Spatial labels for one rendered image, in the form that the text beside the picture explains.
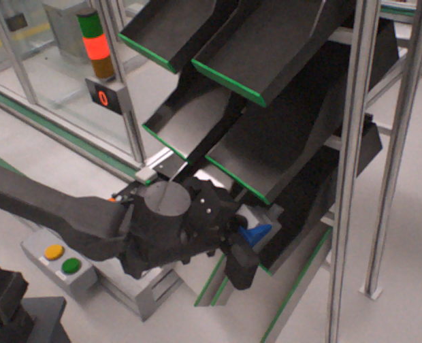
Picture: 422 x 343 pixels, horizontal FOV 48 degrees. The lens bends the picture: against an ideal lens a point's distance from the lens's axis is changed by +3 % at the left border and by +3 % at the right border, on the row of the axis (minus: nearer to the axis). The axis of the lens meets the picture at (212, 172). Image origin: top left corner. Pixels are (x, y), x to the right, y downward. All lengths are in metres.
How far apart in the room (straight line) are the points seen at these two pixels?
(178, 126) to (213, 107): 0.07
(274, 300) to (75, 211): 0.44
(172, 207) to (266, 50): 0.23
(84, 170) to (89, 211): 0.88
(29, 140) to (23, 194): 1.09
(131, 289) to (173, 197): 0.54
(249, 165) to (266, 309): 0.33
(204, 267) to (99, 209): 0.41
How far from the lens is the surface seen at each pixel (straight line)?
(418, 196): 1.42
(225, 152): 0.72
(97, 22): 1.17
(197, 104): 0.80
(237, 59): 0.62
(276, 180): 0.66
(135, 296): 1.07
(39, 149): 1.67
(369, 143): 0.78
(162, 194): 0.57
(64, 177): 1.50
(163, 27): 0.72
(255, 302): 0.94
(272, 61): 0.59
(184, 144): 0.76
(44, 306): 1.00
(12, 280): 0.86
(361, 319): 1.13
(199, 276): 1.00
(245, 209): 0.71
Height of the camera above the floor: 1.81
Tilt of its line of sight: 40 degrees down
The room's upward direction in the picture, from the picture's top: 8 degrees counter-clockwise
